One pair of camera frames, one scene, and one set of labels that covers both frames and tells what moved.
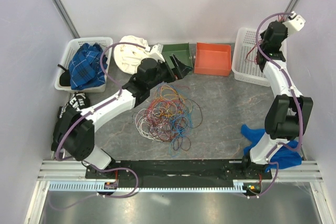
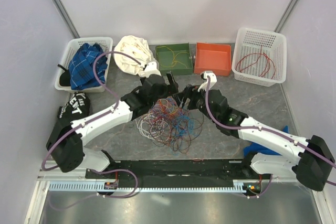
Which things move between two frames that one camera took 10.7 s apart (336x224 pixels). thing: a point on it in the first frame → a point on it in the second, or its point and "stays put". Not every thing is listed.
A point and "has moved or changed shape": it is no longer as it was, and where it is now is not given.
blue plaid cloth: (85, 67) stays put
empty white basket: (244, 66) stays put
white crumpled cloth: (128, 57) stays put
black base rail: (249, 174) stays put
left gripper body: (170, 74) → (171, 88)
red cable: (281, 19) has moved or changed shape
